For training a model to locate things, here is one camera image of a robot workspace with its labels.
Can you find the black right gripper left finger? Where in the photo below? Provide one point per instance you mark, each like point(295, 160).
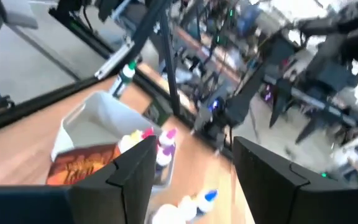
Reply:
point(73, 205)

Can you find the silver aluminium rig post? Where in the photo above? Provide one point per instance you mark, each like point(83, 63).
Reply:
point(113, 59)

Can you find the black aluminium table frame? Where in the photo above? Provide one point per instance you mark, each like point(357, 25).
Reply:
point(42, 99)

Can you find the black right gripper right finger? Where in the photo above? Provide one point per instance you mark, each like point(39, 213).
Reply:
point(291, 202)

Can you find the orange bottle with yellow cap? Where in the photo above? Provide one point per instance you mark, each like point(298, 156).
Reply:
point(130, 141)

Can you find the brown packet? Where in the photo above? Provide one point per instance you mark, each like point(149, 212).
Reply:
point(79, 165)

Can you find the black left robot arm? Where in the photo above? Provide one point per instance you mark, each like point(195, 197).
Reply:
point(346, 25)

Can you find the blue-capped dye bottle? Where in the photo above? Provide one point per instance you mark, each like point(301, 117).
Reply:
point(207, 199)

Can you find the small green-capped bottle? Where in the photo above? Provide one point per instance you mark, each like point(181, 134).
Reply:
point(125, 76)

